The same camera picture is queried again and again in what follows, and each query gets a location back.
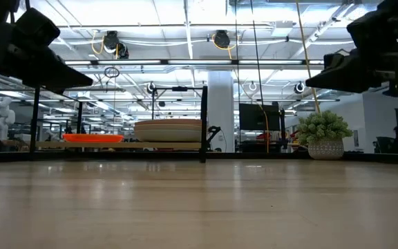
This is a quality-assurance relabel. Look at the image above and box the orange translucent plastic plate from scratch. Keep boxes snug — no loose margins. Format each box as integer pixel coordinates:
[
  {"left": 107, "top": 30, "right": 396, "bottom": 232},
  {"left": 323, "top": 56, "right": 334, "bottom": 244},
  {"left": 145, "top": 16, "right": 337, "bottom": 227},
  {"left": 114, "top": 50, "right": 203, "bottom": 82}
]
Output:
[
  {"left": 62, "top": 133, "right": 124, "bottom": 138},
  {"left": 62, "top": 135, "right": 124, "bottom": 144}
]

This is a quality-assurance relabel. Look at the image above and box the white ceramic plate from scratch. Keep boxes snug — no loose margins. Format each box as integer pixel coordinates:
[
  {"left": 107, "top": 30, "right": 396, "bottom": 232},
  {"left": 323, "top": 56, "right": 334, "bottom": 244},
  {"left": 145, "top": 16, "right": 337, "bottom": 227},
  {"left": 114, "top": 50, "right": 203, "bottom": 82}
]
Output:
[{"left": 135, "top": 129, "right": 202, "bottom": 143}]

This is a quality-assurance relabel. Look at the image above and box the wooden shelf with black posts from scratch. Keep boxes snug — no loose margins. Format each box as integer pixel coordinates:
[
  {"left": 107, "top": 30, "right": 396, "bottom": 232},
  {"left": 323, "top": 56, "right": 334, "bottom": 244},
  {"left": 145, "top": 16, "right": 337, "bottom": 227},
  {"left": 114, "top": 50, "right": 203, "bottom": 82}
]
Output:
[{"left": 29, "top": 85, "right": 209, "bottom": 163}]

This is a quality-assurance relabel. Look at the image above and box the white robot figure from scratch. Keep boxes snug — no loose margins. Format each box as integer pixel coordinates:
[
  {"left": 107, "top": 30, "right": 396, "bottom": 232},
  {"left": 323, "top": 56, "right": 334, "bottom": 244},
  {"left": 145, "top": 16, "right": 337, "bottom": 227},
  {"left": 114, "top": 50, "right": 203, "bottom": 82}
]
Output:
[{"left": 0, "top": 95, "right": 16, "bottom": 141}]

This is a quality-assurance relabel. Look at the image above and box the green potted plant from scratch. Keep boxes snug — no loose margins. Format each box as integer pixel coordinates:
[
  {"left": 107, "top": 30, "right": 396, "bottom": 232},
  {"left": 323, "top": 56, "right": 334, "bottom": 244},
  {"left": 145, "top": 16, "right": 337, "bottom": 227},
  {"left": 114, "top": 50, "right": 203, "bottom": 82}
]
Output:
[{"left": 295, "top": 109, "right": 354, "bottom": 160}]

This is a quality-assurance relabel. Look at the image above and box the black office chair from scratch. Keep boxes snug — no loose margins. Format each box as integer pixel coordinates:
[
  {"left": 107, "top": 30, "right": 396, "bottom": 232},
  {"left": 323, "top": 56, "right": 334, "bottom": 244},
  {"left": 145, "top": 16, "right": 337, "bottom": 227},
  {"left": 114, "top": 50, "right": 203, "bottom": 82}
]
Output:
[{"left": 374, "top": 136, "right": 397, "bottom": 154}]

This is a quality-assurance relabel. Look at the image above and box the black monitor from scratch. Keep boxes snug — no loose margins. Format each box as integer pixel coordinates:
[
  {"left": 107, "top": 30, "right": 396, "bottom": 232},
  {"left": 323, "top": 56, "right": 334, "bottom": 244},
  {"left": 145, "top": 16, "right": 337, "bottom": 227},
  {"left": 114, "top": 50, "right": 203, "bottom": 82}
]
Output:
[{"left": 238, "top": 102, "right": 281, "bottom": 131}]

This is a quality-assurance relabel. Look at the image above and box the white concrete column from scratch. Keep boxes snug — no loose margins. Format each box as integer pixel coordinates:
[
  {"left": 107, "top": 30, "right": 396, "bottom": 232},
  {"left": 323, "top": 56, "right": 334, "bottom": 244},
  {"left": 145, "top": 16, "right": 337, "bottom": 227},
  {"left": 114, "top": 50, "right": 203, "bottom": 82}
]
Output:
[{"left": 207, "top": 71, "right": 235, "bottom": 153}]

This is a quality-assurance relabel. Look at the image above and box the long ceiling light strip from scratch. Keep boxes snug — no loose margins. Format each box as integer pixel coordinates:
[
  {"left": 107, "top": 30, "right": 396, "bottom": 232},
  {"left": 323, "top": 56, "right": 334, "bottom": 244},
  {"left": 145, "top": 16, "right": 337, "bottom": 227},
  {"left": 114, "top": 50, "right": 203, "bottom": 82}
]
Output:
[{"left": 64, "top": 59, "right": 324, "bottom": 66}]

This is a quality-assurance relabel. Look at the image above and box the long yellow cable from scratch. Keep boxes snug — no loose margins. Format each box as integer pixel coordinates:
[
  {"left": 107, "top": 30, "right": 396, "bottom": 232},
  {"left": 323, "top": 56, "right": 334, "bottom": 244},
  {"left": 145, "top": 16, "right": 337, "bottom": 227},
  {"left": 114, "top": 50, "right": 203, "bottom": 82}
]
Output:
[{"left": 294, "top": 0, "right": 321, "bottom": 114}]

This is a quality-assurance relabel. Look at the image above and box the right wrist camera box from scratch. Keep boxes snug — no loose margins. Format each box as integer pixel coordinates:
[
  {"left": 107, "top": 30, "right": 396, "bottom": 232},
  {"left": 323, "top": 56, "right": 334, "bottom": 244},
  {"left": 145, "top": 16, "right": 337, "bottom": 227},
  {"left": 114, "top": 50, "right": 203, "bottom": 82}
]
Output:
[{"left": 346, "top": 1, "right": 398, "bottom": 50}]

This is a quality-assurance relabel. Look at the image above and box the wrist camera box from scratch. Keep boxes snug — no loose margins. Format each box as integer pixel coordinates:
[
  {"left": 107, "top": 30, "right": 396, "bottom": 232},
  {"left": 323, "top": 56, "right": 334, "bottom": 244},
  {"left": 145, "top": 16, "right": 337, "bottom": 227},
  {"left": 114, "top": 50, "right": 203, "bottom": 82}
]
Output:
[
  {"left": 15, "top": 8, "right": 61, "bottom": 48},
  {"left": 346, "top": 1, "right": 398, "bottom": 50}
]

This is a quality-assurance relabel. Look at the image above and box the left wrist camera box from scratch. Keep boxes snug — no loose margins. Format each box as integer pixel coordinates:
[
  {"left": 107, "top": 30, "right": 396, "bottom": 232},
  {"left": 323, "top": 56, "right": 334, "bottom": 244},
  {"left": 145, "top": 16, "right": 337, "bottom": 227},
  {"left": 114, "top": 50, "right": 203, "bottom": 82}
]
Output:
[{"left": 15, "top": 8, "right": 61, "bottom": 48}]

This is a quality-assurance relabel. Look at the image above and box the long black cable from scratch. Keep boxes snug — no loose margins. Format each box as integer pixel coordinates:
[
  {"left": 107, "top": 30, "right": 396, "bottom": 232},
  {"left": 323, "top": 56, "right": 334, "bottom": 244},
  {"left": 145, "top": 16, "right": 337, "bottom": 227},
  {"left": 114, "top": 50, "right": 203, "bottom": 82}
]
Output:
[{"left": 249, "top": 0, "right": 265, "bottom": 109}]

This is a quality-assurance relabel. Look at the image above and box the black background metal frame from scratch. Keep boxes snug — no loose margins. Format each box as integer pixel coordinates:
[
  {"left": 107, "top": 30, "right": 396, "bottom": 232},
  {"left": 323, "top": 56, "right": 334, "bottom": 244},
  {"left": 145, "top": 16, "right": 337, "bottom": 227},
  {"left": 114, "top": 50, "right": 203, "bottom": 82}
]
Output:
[{"left": 151, "top": 86, "right": 202, "bottom": 121}]

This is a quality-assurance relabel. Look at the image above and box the black aluminium rig frame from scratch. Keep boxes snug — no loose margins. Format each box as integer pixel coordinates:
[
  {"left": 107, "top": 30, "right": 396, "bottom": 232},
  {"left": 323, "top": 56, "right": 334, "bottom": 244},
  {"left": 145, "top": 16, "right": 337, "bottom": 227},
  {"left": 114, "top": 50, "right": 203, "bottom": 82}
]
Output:
[{"left": 0, "top": 151, "right": 398, "bottom": 165}]

